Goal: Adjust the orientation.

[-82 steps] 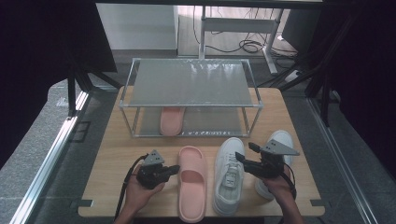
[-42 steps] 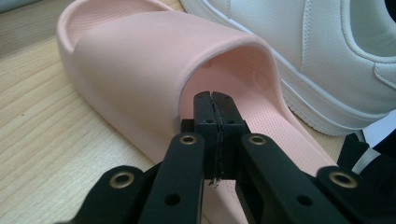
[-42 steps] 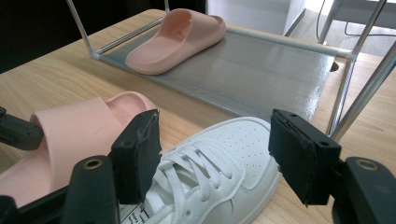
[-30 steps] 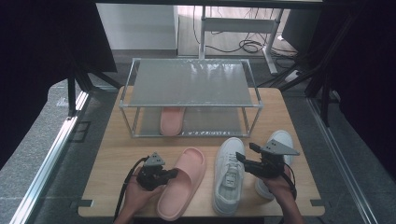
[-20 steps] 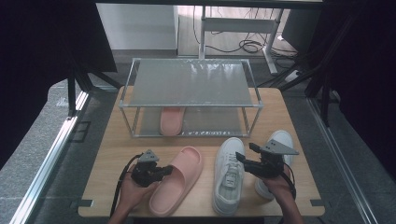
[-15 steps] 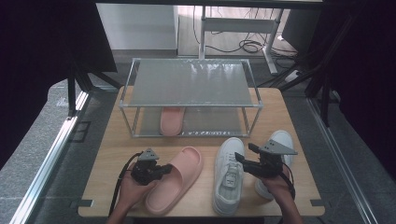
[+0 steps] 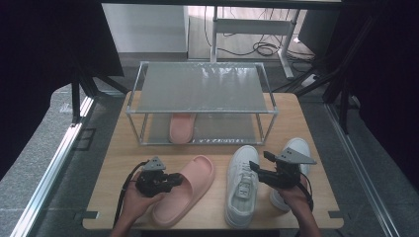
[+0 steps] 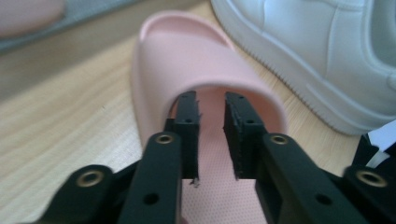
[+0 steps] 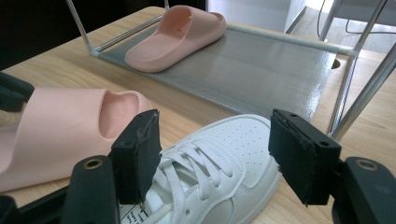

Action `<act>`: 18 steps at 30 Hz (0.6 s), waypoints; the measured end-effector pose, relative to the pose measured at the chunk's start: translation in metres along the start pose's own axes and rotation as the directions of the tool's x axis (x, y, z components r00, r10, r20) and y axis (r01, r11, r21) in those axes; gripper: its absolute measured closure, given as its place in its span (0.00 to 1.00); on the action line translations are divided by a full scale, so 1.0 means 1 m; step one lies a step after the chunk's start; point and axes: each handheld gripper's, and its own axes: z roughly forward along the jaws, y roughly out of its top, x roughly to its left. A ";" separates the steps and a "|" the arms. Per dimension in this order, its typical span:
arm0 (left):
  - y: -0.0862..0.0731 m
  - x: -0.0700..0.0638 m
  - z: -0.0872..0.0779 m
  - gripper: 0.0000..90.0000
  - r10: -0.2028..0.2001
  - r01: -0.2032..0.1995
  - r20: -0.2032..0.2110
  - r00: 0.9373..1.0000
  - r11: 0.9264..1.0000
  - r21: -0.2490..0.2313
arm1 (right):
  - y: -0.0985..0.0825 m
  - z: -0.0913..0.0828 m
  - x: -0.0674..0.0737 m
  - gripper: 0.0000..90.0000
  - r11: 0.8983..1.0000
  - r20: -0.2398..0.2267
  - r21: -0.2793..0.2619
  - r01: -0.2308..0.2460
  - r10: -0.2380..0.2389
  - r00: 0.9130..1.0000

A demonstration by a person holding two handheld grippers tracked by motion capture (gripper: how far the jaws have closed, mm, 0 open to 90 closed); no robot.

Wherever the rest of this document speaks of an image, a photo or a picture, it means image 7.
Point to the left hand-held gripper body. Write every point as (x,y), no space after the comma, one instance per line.
(151,182)

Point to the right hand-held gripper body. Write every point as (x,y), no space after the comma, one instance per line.
(286,174)

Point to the pink slipper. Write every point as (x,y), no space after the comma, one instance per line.
(194,184)
(182,130)

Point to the white sneaker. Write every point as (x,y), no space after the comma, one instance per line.
(298,144)
(242,204)

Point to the two-tier metal shoe rack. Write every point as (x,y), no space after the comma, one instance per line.
(201,89)

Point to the person's left hand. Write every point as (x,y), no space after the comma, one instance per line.
(138,204)

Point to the person's right hand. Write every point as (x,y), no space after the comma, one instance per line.
(298,197)

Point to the black floor hatch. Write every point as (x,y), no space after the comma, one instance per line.
(86,139)

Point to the white power strip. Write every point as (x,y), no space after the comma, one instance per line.
(310,80)

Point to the black metal stand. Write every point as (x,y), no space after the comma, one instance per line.
(344,105)
(76,98)

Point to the dark box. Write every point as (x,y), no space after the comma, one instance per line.
(318,33)

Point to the dark curtain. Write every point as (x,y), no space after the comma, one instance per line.
(392,82)
(39,65)

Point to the white cabinet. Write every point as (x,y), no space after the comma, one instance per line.
(145,29)

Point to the aluminium rail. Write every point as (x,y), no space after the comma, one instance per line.
(362,174)
(52,168)

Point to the white desk frame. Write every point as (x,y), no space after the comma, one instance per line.
(253,27)

